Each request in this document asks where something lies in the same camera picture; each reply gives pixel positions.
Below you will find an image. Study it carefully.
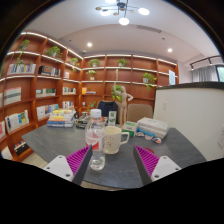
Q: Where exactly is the white partition cabinet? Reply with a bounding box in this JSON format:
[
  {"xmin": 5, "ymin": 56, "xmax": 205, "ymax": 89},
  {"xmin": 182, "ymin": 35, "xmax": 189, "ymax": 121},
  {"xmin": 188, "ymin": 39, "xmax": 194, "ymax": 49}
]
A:
[{"xmin": 153, "ymin": 82, "xmax": 224, "ymax": 160}]

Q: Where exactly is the small green white box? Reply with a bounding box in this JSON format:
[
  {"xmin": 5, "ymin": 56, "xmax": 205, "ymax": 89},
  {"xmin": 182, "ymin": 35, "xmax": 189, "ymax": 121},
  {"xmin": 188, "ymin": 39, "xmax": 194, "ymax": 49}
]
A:
[{"xmin": 122, "ymin": 121, "xmax": 137, "ymax": 137}]

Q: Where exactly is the potted plant near mannequin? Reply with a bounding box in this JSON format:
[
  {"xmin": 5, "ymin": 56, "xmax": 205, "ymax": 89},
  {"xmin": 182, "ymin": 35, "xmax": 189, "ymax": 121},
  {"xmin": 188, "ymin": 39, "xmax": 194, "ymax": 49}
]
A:
[{"xmin": 111, "ymin": 85, "xmax": 122, "ymax": 102}]

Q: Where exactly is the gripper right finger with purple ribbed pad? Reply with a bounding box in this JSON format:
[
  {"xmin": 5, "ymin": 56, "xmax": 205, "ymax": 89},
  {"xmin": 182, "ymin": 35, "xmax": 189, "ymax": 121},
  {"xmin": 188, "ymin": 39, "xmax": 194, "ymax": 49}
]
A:
[{"xmin": 133, "ymin": 145, "xmax": 180, "ymax": 185}]

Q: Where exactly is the wooden artist mannequin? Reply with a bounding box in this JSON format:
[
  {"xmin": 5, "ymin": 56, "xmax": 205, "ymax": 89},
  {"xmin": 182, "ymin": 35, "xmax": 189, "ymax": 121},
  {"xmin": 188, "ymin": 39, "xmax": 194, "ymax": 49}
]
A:
[{"xmin": 114, "ymin": 69, "xmax": 134, "ymax": 127}]

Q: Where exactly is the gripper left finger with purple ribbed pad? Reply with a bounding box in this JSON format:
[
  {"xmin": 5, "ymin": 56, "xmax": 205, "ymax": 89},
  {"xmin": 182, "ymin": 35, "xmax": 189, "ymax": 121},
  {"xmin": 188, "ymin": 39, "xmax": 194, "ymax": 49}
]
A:
[{"xmin": 44, "ymin": 145, "xmax": 92, "ymax": 185}]

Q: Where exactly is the clear plastic water bottle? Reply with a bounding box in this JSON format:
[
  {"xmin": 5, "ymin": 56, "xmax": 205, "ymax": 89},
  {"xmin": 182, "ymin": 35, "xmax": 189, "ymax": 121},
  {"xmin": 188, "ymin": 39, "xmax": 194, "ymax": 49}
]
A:
[{"xmin": 85, "ymin": 109, "xmax": 105, "ymax": 171}]

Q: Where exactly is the ceiling chandelier with round lights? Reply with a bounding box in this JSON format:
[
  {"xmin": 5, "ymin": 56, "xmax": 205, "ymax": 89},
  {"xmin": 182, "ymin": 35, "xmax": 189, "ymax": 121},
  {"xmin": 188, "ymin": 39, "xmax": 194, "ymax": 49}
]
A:
[{"xmin": 95, "ymin": 0, "xmax": 150, "ymax": 26}]

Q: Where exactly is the wooden wall bookshelf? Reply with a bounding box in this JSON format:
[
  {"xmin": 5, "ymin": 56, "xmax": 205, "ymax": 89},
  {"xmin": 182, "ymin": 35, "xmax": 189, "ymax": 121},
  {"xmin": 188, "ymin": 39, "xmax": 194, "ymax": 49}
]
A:
[{"xmin": 0, "ymin": 31, "xmax": 178, "ymax": 162}]

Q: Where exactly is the stack of colourful books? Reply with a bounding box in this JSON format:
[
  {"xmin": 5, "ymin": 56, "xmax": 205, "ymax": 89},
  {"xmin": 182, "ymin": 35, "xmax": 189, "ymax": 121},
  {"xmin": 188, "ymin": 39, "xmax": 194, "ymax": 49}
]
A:
[{"xmin": 47, "ymin": 109, "xmax": 75, "ymax": 127}]

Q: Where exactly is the grey window curtain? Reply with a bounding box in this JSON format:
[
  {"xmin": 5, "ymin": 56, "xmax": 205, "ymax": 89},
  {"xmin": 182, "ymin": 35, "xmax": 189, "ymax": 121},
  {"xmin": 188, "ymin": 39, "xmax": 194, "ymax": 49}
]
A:
[{"xmin": 192, "ymin": 65, "xmax": 218, "ymax": 82}]

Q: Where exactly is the cream ceramic mug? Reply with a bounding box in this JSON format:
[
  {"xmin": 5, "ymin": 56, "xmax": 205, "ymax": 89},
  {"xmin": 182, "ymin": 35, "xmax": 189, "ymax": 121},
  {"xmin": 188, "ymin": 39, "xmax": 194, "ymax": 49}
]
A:
[{"xmin": 104, "ymin": 126, "xmax": 129, "ymax": 154}]

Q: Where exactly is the white tissue box stack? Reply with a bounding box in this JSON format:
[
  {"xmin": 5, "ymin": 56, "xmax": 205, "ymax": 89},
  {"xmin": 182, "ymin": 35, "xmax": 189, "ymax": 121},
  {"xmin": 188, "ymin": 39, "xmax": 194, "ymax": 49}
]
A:
[{"xmin": 137, "ymin": 117, "xmax": 169, "ymax": 139}]

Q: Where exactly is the beige chair back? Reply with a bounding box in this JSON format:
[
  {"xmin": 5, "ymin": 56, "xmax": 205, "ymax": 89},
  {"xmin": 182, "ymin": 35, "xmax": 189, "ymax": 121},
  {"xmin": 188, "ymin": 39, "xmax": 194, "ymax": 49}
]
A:
[{"xmin": 127, "ymin": 104, "xmax": 153, "ymax": 122}]

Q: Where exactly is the green white standing carton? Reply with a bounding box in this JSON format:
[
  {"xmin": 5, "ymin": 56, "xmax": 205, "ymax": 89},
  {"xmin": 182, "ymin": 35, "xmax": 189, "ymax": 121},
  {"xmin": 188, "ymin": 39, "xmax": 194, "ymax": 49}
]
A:
[{"xmin": 108, "ymin": 111, "xmax": 117, "ymax": 126}]

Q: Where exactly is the dark blue chair back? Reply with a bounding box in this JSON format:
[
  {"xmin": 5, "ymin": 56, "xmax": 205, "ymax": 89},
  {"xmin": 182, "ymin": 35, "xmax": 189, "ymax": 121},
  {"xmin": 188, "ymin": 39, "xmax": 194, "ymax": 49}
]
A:
[{"xmin": 97, "ymin": 101, "xmax": 118, "ymax": 117}]

